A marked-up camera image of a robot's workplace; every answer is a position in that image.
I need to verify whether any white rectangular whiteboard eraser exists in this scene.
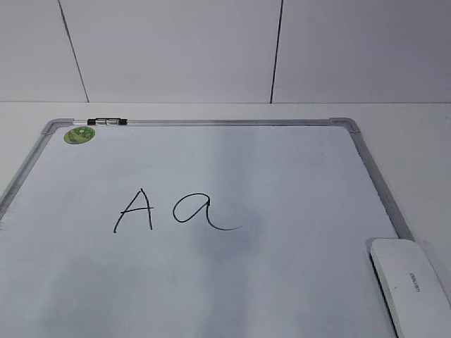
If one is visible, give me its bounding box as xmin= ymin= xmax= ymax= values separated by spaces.
xmin=370 ymin=239 xmax=450 ymax=337

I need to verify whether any black and clear marker pen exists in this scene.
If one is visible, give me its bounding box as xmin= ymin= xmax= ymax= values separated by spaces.
xmin=73 ymin=118 xmax=128 ymax=126

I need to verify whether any round green magnet sticker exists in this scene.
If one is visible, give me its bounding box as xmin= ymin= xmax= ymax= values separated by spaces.
xmin=63 ymin=127 xmax=96 ymax=145

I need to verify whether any white whiteboard with aluminium frame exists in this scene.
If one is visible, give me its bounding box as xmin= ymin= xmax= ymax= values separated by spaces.
xmin=0 ymin=117 xmax=451 ymax=338

